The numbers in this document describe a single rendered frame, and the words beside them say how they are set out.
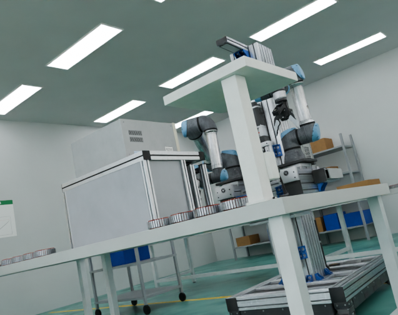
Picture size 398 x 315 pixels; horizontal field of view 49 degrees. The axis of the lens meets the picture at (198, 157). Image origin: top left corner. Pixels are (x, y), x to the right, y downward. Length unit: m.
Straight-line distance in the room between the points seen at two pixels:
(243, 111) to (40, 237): 6.83
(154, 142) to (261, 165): 0.98
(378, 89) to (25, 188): 6.69
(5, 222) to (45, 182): 1.02
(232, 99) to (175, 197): 0.79
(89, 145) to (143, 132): 0.31
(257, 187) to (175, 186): 0.80
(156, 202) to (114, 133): 0.43
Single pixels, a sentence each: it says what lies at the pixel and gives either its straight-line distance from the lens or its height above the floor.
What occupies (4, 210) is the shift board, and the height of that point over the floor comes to 1.73.
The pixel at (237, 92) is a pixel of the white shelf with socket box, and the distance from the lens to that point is 1.42.
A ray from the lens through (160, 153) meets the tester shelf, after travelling 2.06.
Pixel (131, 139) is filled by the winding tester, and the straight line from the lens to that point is 2.16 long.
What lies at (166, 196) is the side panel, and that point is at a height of 0.90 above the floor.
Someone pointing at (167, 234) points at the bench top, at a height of 0.72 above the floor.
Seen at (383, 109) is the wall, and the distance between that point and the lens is 8.92.
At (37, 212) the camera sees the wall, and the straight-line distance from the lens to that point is 8.05.
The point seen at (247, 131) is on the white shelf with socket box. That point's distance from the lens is 1.38.
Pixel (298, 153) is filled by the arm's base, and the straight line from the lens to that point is 2.98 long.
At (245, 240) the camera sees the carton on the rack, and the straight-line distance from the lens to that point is 9.74.
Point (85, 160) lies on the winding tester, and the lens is 2.36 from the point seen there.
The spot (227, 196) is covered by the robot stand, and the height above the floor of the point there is 0.91.
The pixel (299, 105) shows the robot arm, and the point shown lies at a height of 1.39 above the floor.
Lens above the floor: 0.69
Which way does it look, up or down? 10 degrees up
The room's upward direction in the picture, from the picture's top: 12 degrees counter-clockwise
